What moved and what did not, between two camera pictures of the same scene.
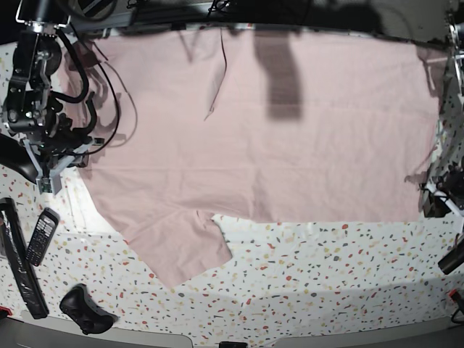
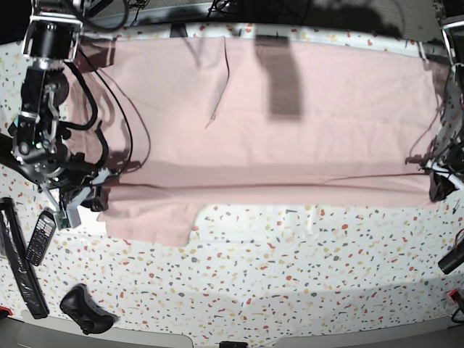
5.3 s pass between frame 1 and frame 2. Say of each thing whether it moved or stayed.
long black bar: stayed
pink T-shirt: moved
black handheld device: stayed
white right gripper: moved
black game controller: stayed
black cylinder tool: stayed
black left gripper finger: moved
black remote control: stayed
